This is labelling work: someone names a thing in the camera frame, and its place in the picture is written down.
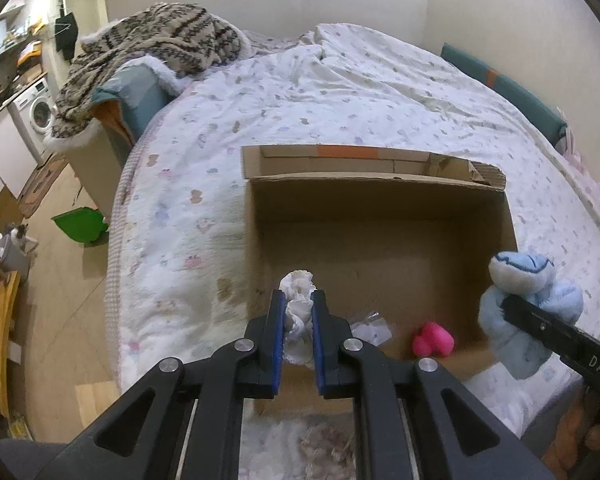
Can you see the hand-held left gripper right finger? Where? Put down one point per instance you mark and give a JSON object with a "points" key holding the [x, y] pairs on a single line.
{"points": [[321, 345]]}

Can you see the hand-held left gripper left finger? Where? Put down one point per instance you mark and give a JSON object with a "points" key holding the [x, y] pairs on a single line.
{"points": [[278, 340]]}

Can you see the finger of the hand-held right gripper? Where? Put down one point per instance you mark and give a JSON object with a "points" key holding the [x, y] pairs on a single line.
{"points": [[545, 327]]}

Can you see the white sock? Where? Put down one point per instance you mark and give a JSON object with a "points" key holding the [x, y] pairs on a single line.
{"points": [[298, 312]]}

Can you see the light blue plush toy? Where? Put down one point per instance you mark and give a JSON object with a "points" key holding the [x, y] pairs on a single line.
{"points": [[517, 285]]}

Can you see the pink soft toy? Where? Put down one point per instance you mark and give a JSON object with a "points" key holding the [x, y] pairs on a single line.
{"points": [[433, 341]]}

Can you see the cardboard box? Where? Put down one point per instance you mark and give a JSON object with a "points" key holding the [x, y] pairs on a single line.
{"points": [[380, 240]]}

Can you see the clear plastic wrapper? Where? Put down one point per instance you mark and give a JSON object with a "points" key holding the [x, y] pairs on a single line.
{"points": [[373, 331]]}

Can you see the white fluffy rug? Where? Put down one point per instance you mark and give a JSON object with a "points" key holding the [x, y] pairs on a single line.
{"points": [[300, 447]]}

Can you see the orange plush toy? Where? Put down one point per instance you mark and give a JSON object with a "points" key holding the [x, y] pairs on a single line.
{"points": [[572, 432]]}

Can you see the white printed bed duvet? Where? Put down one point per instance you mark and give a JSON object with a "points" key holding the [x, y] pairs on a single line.
{"points": [[205, 160]]}

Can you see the green dustpan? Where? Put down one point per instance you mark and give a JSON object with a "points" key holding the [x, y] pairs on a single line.
{"points": [[79, 224]]}

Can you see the teal headboard pad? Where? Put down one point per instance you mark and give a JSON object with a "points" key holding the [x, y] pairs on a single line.
{"points": [[510, 87]]}

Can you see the yellow wooden chair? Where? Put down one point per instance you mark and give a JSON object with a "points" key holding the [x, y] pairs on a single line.
{"points": [[2, 340]]}

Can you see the teal cushion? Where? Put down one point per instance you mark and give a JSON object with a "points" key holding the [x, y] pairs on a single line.
{"points": [[137, 97]]}

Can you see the brown door mat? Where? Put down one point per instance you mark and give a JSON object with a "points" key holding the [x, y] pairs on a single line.
{"points": [[39, 182]]}

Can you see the patterned knit fleece blanket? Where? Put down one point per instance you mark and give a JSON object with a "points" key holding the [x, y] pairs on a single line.
{"points": [[150, 40]]}

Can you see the white washing machine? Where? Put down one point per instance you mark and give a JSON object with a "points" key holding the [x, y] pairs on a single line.
{"points": [[39, 105]]}

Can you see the white kitchen cabinet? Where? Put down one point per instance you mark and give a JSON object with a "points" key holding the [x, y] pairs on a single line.
{"points": [[5, 145]]}

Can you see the black hanging garment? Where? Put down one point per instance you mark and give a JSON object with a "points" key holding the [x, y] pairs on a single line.
{"points": [[66, 32]]}

